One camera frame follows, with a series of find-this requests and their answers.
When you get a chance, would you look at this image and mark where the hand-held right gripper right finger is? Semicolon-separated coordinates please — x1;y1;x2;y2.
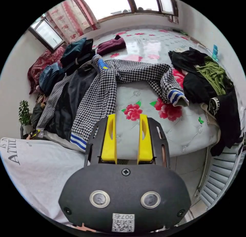
137;114;154;163

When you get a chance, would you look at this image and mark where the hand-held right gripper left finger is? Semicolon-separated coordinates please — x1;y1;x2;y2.
101;114;117;164

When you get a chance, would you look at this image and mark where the black and white plaid jacket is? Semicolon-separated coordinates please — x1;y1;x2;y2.
36;54;190;153

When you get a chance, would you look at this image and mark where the green potted plant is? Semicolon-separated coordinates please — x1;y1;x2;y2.
18;100;33;140

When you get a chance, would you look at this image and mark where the person's body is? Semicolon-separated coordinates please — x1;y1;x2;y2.
0;137;88;224

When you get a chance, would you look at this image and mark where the red patterned quilt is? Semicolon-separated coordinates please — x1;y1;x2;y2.
27;45;67;95

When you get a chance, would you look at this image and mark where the pile of clothes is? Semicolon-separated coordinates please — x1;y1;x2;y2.
168;47;242;157
39;37;96;96

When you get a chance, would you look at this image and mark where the white slatted radiator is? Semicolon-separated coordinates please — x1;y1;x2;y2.
199;142;245;209

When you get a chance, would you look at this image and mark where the maroon sweater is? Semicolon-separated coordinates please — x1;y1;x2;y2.
97;35;127;56

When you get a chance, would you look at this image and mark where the small side window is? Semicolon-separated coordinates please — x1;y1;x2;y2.
28;15;65;53

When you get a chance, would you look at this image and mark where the bed with floral sheet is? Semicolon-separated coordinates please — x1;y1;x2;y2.
63;28;221;157

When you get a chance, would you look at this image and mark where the blue bottle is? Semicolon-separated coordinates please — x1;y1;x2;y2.
212;44;219;61

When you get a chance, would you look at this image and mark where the red floral curtain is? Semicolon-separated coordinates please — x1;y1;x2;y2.
46;0;101;44

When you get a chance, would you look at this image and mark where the wide wooden-framed window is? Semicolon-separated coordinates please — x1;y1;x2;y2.
78;0;179;23

